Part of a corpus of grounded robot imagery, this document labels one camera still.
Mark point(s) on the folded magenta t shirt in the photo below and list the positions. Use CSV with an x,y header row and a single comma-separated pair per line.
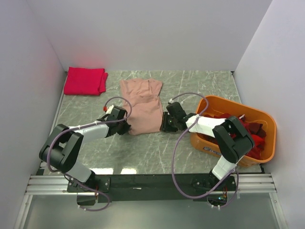
x,y
83,81

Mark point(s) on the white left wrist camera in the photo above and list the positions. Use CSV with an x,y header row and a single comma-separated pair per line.
x,y
109,109

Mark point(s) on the pink t shirt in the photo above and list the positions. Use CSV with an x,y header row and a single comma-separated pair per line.
x,y
144,104

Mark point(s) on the black base beam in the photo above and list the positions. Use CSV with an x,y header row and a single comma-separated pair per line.
x,y
152,187

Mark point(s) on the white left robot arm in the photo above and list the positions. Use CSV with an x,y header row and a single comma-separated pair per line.
x,y
62,147

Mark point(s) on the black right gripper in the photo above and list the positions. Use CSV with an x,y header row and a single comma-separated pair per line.
x,y
165,127

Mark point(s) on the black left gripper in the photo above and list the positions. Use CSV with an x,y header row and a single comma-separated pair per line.
x,y
126,129

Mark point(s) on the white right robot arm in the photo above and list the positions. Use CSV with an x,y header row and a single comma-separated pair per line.
x,y
232,138

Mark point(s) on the bright red t shirt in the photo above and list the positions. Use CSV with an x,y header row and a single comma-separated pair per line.
x,y
258,141

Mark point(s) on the orange plastic bin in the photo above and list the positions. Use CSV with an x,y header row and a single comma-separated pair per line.
x,y
218,106

